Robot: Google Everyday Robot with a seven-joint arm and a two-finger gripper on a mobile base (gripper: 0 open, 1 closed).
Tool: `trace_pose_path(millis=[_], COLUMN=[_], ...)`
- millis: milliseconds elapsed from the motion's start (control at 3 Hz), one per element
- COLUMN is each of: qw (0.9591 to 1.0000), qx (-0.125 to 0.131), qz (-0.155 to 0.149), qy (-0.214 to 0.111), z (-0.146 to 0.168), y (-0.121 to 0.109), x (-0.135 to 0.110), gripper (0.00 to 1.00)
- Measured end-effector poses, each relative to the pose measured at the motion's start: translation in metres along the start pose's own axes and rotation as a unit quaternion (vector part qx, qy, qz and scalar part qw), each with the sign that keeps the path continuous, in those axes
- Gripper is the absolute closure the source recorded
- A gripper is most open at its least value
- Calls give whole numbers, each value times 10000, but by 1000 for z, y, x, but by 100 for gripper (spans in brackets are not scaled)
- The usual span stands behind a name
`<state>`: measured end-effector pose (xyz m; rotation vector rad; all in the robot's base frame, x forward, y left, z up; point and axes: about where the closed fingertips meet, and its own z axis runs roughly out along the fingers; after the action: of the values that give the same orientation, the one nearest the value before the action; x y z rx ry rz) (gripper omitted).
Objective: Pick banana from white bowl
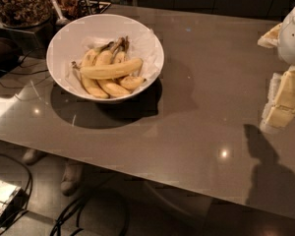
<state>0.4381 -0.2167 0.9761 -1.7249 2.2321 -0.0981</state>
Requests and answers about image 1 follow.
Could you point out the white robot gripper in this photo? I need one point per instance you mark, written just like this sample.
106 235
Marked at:
292 38

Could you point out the white shoe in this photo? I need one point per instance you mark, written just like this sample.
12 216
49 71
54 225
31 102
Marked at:
32 156
72 177

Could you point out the white ceramic bowl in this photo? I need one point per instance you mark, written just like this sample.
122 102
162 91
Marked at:
73 40

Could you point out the glass bowl of nuts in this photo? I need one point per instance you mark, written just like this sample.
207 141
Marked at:
19 14

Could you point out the right white shoe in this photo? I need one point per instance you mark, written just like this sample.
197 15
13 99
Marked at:
72 177

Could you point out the dark wire basket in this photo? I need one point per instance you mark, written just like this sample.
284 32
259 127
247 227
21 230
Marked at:
74 9

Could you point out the white spoon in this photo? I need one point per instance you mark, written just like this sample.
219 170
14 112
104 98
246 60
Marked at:
61 20

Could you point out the small right yellow banana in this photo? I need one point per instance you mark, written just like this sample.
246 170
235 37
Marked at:
131 82

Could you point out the silver box on floor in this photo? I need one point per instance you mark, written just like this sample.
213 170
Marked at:
10 202

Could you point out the left white shoe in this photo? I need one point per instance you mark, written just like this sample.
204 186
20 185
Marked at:
32 156

